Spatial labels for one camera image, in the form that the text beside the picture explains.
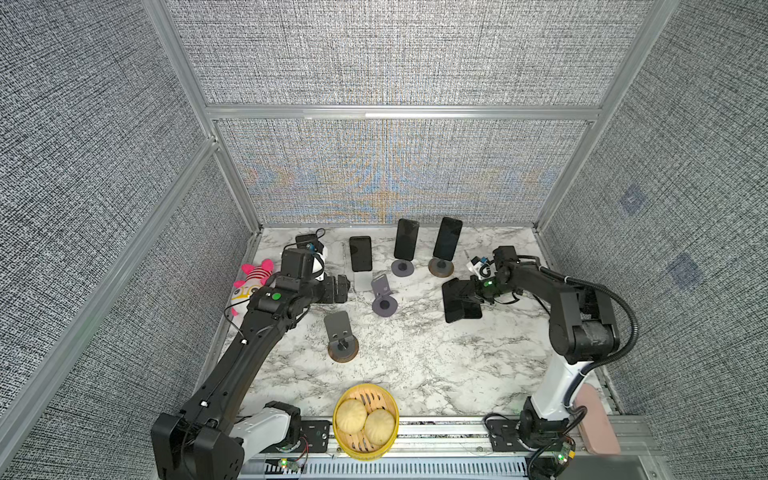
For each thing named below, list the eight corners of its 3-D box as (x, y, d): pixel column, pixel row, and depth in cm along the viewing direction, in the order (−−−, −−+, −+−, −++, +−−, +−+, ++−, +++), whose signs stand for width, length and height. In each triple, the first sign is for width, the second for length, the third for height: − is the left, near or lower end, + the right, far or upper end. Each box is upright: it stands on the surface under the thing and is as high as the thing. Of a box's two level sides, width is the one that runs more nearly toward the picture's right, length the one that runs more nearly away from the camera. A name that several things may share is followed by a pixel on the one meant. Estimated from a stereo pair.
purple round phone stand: (376, 319, 96) (375, 301, 87) (368, 297, 102) (367, 278, 93) (394, 314, 97) (395, 295, 89) (385, 292, 103) (385, 273, 94)
